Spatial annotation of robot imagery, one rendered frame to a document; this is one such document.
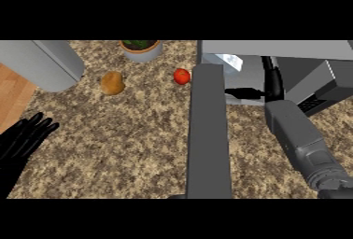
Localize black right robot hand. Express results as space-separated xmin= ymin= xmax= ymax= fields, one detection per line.
xmin=223 ymin=55 xmax=286 ymax=103

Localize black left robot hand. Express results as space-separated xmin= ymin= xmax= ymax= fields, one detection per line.
xmin=0 ymin=111 xmax=60 ymax=200

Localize grey microwave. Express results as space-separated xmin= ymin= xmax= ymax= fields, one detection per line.
xmin=198 ymin=39 xmax=353 ymax=118

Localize red tomato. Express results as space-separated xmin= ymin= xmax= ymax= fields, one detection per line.
xmin=172 ymin=68 xmax=192 ymax=86

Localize brown potato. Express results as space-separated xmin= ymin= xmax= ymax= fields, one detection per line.
xmin=99 ymin=70 xmax=127 ymax=96

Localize grey plant pot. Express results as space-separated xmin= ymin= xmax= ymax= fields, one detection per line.
xmin=118 ymin=39 xmax=165 ymax=63

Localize green plant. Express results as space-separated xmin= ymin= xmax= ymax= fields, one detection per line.
xmin=121 ymin=39 xmax=158 ymax=50

